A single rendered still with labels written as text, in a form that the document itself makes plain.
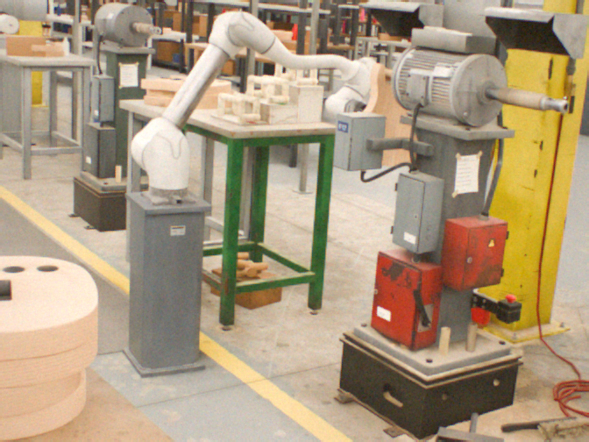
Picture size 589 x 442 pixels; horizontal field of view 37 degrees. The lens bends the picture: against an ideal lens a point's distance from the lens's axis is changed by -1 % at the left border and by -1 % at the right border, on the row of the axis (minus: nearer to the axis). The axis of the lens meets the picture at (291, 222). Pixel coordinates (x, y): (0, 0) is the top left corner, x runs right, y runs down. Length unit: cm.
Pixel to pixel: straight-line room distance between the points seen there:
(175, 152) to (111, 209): 218
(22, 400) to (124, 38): 441
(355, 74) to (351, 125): 68
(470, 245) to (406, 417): 68
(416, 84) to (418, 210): 45
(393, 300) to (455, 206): 42
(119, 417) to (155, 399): 207
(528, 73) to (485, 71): 106
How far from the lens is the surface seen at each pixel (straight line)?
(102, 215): 564
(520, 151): 430
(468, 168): 328
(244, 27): 363
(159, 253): 353
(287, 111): 418
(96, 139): 568
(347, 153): 326
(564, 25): 305
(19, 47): 719
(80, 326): 135
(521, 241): 433
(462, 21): 343
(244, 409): 346
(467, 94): 317
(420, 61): 335
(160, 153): 351
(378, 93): 356
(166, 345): 368
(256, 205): 474
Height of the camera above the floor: 157
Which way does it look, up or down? 15 degrees down
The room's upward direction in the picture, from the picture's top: 4 degrees clockwise
